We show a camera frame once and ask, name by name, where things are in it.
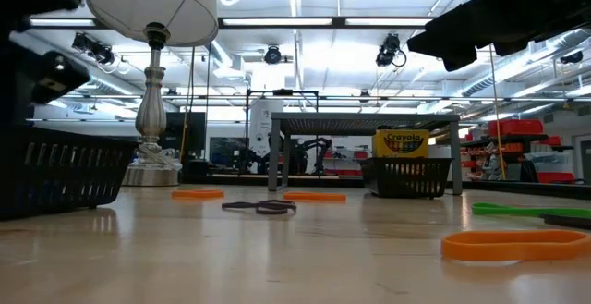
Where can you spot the grey perforated metal shelf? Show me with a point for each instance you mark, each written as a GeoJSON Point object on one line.
{"type": "Point", "coordinates": [360, 121]}

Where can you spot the black storage rack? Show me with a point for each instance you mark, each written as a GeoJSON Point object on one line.
{"type": "Point", "coordinates": [508, 138]}

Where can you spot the white shade silver table lamp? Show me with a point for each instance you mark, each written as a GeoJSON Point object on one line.
{"type": "Point", "coordinates": [152, 8]}

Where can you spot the black aluminium table frame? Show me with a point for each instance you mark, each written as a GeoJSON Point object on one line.
{"type": "Point", "coordinates": [508, 188]}

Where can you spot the black monitor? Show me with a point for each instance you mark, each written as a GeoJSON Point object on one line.
{"type": "Point", "coordinates": [184, 133]}

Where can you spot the green rubber band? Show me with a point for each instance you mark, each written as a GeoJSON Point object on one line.
{"type": "Point", "coordinates": [531, 211]}

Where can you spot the white column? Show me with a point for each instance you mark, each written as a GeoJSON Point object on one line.
{"type": "Point", "coordinates": [266, 128]}

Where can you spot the orange rubber band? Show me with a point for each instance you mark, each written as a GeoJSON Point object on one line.
{"type": "Point", "coordinates": [508, 251]}
{"type": "Point", "coordinates": [197, 194]}
{"type": "Point", "coordinates": [314, 198]}

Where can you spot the red storage bin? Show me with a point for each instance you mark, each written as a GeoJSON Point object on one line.
{"type": "Point", "coordinates": [554, 178]}
{"type": "Point", "coordinates": [515, 128]}

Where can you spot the black hanging camera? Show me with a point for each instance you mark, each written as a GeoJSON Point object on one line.
{"type": "Point", "coordinates": [272, 55]}
{"type": "Point", "coordinates": [388, 50]}

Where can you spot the yellow Crayola crayon box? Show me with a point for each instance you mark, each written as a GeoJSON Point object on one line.
{"type": "Point", "coordinates": [401, 144]}

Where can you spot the black slotted plastic basket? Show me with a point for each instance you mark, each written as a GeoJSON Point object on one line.
{"type": "Point", "coordinates": [406, 179]}
{"type": "Point", "coordinates": [69, 174]}

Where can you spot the background black robot arm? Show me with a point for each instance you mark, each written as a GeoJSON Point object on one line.
{"type": "Point", "coordinates": [318, 144]}

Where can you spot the black frame light bar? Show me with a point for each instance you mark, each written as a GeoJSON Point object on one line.
{"type": "Point", "coordinates": [339, 22]}

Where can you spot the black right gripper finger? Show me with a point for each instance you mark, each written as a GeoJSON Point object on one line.
{"type": "Point", "coordinates": [452, 54]}
{"type": "Point", "coordinates": [510, 47]}

